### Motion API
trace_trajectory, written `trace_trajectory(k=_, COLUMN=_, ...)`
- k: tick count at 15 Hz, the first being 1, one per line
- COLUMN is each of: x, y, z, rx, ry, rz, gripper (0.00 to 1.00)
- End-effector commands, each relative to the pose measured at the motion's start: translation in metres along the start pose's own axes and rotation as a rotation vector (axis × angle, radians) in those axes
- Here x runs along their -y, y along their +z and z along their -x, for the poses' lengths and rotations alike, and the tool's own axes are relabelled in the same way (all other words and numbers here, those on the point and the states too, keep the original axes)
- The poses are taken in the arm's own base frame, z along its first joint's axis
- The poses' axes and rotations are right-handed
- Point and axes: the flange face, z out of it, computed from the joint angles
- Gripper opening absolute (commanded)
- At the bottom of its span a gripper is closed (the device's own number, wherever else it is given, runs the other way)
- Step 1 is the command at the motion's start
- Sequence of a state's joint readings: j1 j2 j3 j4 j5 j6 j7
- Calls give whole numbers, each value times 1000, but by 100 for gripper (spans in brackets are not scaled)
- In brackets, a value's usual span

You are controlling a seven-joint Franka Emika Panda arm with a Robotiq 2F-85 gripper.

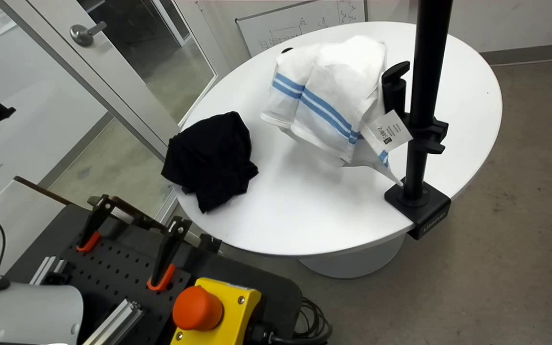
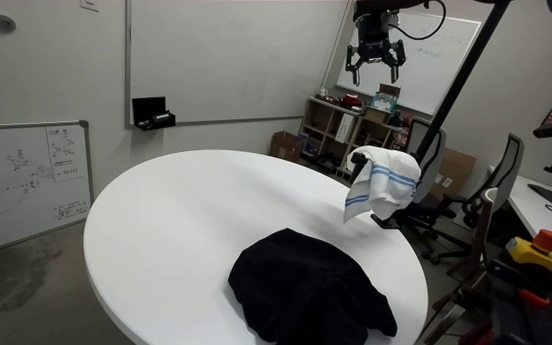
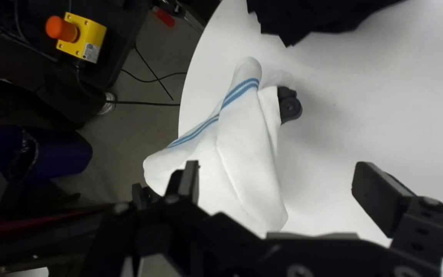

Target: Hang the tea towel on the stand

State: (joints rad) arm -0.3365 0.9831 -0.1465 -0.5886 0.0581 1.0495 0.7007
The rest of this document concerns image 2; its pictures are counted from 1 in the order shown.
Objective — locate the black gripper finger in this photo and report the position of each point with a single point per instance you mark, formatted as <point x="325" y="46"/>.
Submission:
<point x="355" y="64"/>
<point x="396" y="64"/>

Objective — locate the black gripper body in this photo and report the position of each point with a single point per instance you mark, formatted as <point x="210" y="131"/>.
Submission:
<point x="376" y="31"/>

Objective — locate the white blue-striped tea towel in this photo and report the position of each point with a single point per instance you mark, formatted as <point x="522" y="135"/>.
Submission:
<point x="386" y="184"/>

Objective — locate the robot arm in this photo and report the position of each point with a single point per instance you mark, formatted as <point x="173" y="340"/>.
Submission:
<point x="384" y="4"/>

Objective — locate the red item on shelf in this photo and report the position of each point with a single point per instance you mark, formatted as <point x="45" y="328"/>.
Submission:
<point x="353" y="100"/>

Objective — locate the whiteboard with writing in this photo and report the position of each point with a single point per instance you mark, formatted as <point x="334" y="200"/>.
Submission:
<point x="436" y="64"/>

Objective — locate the blue box on shelf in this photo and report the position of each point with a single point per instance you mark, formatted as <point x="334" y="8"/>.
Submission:
<point x="384" y="104"/>

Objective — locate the wooden shelf unit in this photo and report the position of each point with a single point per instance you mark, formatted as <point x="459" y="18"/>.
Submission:
<point x="327" y="127"/>

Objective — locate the small cardboard box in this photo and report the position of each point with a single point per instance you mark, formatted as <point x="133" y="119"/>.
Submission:
<point x="284" y="146"/>

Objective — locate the black mesh office chair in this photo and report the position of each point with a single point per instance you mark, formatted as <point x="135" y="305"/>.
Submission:
<point x="430" y="179"/>

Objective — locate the large cardboard box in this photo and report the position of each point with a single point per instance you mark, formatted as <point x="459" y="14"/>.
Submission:
<point x="459" y="173"/>

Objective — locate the grey-backed office chair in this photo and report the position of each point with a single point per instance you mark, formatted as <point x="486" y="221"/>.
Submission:
<point x="507" y="173"/>

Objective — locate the white desk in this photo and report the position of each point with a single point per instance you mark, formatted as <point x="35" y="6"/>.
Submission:
<point x="537" y="217"/>

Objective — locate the black cloth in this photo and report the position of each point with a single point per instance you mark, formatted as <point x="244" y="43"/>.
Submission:
<point x="307" y="288"/>

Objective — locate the yellow emergency stop red button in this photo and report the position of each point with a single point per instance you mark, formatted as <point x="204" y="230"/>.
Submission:
<point x="537" y="251"/>

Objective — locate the small framed whiteboard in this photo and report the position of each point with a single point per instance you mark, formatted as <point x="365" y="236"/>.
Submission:
<point x="28" y="184"/>

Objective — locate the large wall whiteboard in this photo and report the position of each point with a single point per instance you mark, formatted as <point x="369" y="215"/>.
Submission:
<point x="238" y="58"/>

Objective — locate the black wall holder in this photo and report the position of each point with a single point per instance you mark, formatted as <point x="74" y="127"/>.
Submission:
<point x="152" y="115"/>

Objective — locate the round grey wall fixture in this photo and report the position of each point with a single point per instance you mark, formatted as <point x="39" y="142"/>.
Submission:
<point x="5" y="23"/>

